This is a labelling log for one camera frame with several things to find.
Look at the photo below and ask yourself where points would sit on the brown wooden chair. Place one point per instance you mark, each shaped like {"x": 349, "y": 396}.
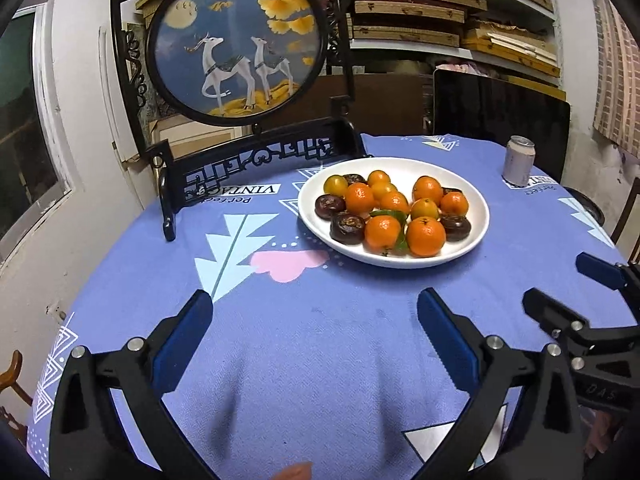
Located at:
{"x": 14, "y": 365}

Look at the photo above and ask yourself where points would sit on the person's left hand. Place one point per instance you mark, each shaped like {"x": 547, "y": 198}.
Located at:
{"x": 297, "y": 472}

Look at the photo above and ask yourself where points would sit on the dark round stool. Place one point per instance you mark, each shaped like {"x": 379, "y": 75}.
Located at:
{"x": 587, "y": 205}

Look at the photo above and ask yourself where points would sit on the stack of wooden boxes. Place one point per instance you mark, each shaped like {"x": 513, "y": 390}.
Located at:
{"x": 405, "y": 10}

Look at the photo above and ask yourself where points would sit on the leaning patterned board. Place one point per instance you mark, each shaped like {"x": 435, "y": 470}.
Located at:
{"x": 152, "y": 110}

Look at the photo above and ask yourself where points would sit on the yellow-orange kumquat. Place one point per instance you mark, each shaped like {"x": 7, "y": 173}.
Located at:
{"x": 425, "y": 209}
{"x": 384, "y": 191}
{"x": 335, "y": 184}

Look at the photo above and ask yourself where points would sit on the dark wooden chair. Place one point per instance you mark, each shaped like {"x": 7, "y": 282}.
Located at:
{"x": 627, "y": 210}

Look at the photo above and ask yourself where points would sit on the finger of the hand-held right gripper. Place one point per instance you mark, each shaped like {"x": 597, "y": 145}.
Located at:
{"x": 550, "y": 310}
{"x": 600, "y": 270}

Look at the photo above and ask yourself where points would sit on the white wall shelf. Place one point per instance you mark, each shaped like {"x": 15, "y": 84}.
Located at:
{"x": 400, "y": 48}

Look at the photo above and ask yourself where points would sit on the white framed window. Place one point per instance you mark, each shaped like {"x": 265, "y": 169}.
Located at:
{"x": 25, "y": 160}

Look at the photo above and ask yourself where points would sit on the orange mandarin with green leaf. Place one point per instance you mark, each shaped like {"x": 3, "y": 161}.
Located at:
{"x": 382, "y": 234}

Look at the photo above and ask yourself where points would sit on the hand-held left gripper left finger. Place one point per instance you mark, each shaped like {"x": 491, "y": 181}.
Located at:
{"x": 187, "y": 332}

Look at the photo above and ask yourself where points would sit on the brick pattern cloth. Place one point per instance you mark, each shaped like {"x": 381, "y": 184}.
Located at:
{"x": 617, "y": 85}

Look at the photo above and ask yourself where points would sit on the brown wooden cabinet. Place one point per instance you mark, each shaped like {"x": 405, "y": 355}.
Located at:
{"x": 390, "y": 105}

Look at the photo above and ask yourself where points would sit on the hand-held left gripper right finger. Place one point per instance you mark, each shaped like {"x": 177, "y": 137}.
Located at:
{"x": 442, "y": 332}

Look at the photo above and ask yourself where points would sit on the pale drink can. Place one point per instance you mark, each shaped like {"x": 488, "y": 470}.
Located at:
{"x": 517, "y": 165}

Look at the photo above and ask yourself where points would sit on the round deer screen black stand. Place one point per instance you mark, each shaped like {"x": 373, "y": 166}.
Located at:
{"x": 225, "y": 50}

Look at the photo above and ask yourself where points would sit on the blue printed tablecloth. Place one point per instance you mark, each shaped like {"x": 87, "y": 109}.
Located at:
{"x": 310, "y": 360}

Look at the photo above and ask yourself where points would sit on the white oval plate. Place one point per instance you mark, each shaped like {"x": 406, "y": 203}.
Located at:
{"x": 477, "y": 217}

